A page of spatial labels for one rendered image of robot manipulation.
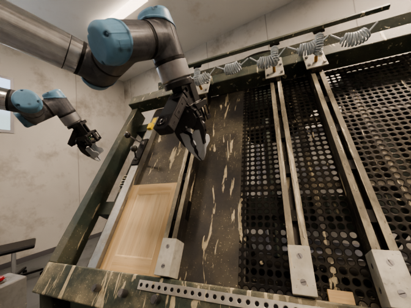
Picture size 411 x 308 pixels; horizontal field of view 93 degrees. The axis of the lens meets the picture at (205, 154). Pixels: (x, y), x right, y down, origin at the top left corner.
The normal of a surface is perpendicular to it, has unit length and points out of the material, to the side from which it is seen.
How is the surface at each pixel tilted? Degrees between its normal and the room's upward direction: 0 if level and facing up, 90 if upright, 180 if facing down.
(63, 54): 133
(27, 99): 90
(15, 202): 90
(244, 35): 90
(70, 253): 90
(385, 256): 55
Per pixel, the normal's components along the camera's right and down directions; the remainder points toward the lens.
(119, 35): 0.73, 0.01
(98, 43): -0.59, 0.45
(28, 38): 0.47, 0.60
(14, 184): 0.85, -0.11
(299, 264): -0.35, -0.60
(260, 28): -0.51, -0.03
